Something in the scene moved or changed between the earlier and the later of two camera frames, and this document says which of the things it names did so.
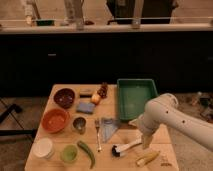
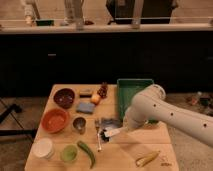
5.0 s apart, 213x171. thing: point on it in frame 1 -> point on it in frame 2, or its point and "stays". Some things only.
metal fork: x=98 y=138 stays
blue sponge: x=85 y=107 stays
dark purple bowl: x=64 y=97 stays
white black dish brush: x=118 y=149 -> x=107 y=132
